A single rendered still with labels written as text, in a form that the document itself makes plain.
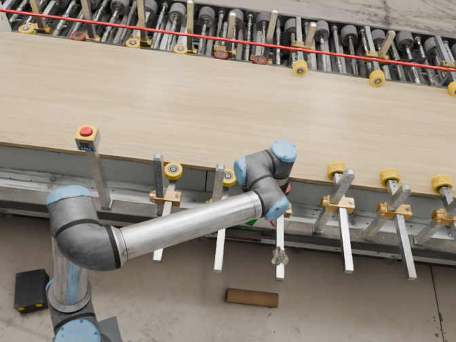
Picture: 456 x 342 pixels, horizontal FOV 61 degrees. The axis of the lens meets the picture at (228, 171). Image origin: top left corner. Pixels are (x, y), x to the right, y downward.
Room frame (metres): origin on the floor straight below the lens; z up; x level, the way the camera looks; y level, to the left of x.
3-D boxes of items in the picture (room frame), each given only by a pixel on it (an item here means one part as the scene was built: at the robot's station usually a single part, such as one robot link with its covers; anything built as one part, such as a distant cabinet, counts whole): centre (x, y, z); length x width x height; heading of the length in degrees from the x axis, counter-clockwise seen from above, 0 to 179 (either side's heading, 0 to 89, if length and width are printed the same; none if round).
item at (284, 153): (0.86, -0.17, 1.30); 0.10 x 0.09 x 0.12; 123
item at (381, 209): (0.97, -0.74, 0.95); 0.14 x 0.06 x 0.05; 93
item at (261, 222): (0.92, -0.19, 0.75); 0.26 x 0.01 x 0.10; 93
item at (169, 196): (0.92, 0.26, 0.83); 0.14 x 0.06 x 0.05; 93
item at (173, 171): (1.03, 0.25, 0.85); 0.08 x 0.08 x 0.11
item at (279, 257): (0.71, -0.27, 0.87); 0.09 x 0.07 x 0.02; 3
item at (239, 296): (0.82, -0.27, 0.04); 0.30 x 0.08 x 0.08; 93
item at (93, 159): (0.91, 0.54, 0.93); 0.05 x 0.05 x 0.45; 3
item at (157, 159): (0.92, 0.28, 0.89); 0.04 x 0.04 x 0.48; 3
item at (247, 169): (0.79, -0.09, 1.31); 0.12 x 0.12 x 0.09; 33
